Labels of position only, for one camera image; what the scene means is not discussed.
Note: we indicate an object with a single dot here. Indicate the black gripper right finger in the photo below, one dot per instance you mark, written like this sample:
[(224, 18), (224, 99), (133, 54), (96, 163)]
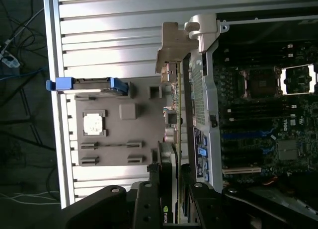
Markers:
[(206, 204)]

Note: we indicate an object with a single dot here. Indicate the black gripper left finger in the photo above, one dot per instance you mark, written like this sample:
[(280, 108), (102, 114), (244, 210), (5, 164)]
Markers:
[(146, 204)]

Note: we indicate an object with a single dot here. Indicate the white expansion slot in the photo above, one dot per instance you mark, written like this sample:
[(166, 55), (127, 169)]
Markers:
[(241, 170)]

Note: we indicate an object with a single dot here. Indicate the green RAM stick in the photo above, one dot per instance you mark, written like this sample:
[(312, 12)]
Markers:
[(111, 145)]

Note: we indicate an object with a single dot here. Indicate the grey plastic parts rack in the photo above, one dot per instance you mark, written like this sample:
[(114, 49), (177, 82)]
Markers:
[(116, 139)]

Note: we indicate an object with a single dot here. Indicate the blue expansion slot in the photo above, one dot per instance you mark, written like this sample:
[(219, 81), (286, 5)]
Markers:
[(243, 134)]

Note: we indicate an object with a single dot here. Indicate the silver CPU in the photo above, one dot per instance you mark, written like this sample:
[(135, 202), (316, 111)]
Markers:
[(92, 124)]

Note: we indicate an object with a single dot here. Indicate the silver chipset heatsink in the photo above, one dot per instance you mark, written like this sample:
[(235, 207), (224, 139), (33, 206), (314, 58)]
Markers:
[(287, 149)]

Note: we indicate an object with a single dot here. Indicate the open black PC case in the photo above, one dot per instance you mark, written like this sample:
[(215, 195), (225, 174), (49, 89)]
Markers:
[(211, 90)]

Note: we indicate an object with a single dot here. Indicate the green motherboard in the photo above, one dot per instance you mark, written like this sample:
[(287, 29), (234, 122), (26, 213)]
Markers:
[(305, 144)]

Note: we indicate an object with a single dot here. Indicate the CPU socket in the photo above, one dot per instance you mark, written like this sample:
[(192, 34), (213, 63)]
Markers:
[(261, 83)]

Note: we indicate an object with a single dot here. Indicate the silver hard disk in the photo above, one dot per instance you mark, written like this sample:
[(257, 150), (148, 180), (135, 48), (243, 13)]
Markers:
[(92, 80)]

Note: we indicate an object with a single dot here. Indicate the blue disk caddy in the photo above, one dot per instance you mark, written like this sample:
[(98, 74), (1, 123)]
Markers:
[(62, 83)]

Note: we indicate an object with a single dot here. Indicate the metal socket cover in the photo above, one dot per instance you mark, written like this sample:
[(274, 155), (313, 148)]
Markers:
[(298, 67)]

